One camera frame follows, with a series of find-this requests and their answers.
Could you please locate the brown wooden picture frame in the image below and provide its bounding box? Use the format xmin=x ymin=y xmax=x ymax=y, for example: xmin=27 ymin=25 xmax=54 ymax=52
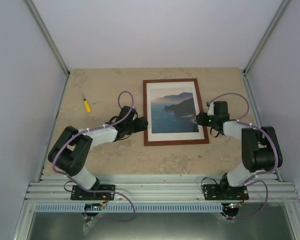
xmin=142 ymin=78 xmax=210 ymax=147

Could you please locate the yellow handled screwdriver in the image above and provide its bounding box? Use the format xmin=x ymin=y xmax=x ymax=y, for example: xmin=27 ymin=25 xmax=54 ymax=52
xmin=82 ymin=94 xmax=91 ymax=113

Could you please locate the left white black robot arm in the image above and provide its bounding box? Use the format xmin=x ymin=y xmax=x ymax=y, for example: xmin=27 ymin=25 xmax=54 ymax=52
xmin=47 ymin=106 xmax=148 ymax=200

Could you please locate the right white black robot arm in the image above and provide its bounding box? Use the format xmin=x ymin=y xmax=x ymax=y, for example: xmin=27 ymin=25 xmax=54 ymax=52
xmin=196 ymin=101 xmax=283 ymax=201

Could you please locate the seascape photo with white mat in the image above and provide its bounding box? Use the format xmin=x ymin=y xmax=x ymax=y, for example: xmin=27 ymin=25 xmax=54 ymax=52
xmin=146 ymin=82 xmax=206 ymax=142

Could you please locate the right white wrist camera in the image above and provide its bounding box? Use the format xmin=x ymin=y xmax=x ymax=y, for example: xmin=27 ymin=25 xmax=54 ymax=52
xmin=206 ymin=101 xmax=215 ymax=116

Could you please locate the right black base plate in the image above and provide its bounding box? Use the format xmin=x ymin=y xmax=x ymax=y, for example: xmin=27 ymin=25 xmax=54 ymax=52
xmin=200 ymin=177 xmax=250 ymax=202

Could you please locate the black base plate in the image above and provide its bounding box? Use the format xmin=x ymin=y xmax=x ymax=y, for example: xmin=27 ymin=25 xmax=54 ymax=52
xmin=70 ymin=184 xmax=116 ymax=202
xmin=200 ymin=177 xmax=250 ymax=202

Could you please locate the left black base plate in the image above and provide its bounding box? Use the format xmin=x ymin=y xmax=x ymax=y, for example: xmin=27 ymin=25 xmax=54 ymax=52
xmin=70 ymin=184 xmax=116 ymax=202

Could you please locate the grey slotted cable duct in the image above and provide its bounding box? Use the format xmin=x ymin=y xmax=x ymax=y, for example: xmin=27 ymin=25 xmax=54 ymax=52
xmin=34 ymin=203 xmax=223 ymax=213

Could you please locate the right aluminium corner post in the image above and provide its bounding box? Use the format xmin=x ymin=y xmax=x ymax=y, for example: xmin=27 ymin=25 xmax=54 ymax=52
xmin=242 ymin=0 xmax=292 ymax=77

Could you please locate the aluminium corner post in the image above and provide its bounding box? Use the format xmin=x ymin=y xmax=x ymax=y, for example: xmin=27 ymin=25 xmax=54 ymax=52
xmin=242 ymin=0 xmax=292 ymax=77
xmin=24 ymin=0 xmax=70 ymax=78

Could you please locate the left aluminium corner post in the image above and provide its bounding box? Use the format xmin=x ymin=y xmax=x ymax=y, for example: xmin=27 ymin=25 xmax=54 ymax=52
xmin=24 ymin=0 xmax=70 ymax=78

